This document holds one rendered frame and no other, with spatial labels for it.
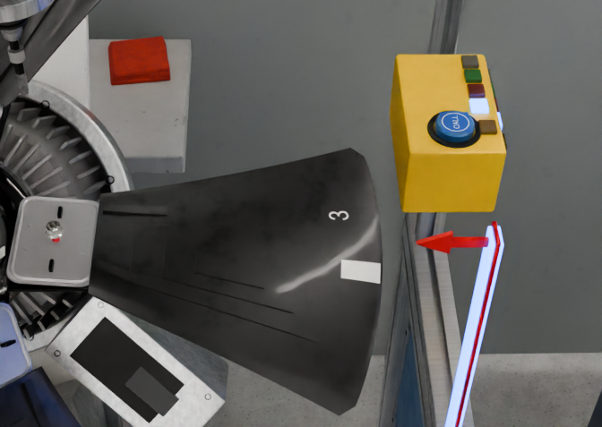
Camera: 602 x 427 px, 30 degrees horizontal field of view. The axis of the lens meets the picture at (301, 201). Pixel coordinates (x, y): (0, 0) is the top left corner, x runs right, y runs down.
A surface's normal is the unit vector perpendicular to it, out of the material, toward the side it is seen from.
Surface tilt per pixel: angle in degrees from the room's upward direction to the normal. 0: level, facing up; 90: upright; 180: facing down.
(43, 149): 41
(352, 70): 90
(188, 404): 50
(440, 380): 0
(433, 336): 0
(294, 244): 15
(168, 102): 0
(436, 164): 90
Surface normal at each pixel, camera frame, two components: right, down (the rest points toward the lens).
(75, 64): 0.04, 0.11
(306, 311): 0.20, -0.42
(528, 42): 0.03, 0.73
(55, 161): 0.76, -0.53
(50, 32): -0.46, -0.24
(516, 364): 0.03, -0.69
